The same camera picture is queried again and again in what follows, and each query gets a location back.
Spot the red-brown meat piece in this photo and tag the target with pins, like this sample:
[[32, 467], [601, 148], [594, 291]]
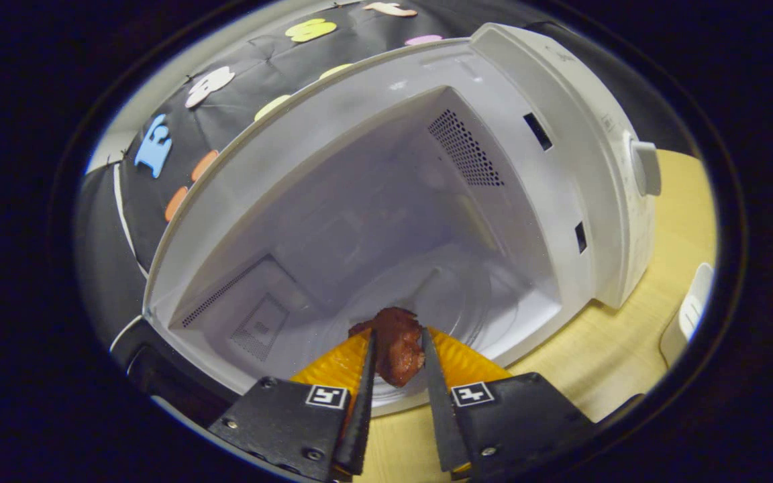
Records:
[[396, 349]]

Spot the black backdrop cloth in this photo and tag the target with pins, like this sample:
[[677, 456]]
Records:
[[252, 67]]

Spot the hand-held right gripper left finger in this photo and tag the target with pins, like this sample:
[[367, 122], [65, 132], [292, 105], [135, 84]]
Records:
[[358, 436]]

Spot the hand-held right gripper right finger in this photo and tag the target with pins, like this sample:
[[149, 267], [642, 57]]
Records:
[[443, 429]]

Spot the white microwave oven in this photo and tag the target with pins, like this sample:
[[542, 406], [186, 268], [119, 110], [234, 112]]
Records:
[[359, 201]]

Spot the white rectangular dish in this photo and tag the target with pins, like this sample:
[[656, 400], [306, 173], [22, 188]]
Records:
[[685, 315]]

